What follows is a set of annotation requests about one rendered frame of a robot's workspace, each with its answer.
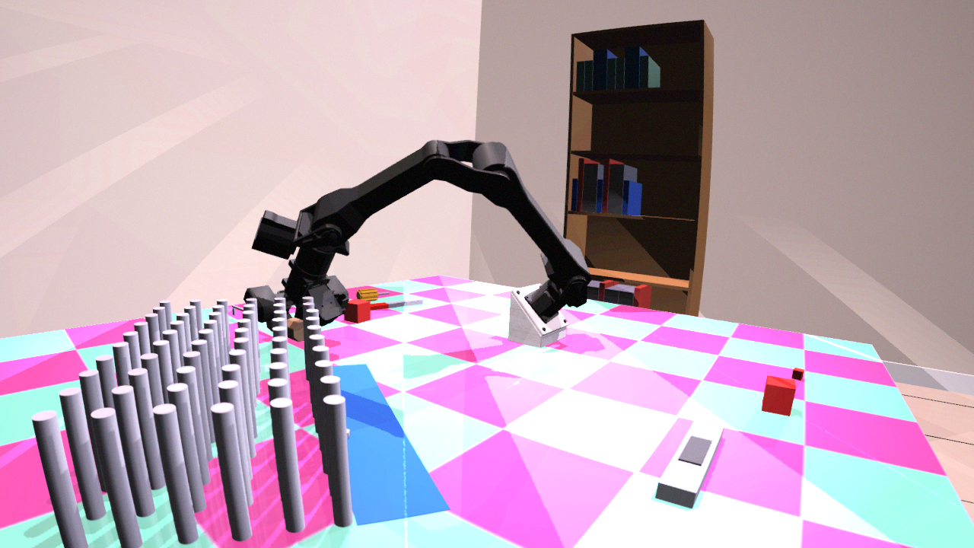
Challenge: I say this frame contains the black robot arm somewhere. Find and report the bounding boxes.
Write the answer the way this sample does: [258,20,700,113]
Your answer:
[251,139,592,327]

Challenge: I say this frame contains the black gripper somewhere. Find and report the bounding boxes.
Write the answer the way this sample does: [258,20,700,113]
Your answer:
[243,258,349,323]

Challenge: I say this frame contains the yellow ribbed screwdriver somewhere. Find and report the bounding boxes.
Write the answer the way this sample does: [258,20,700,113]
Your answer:
[356,288,390,301]

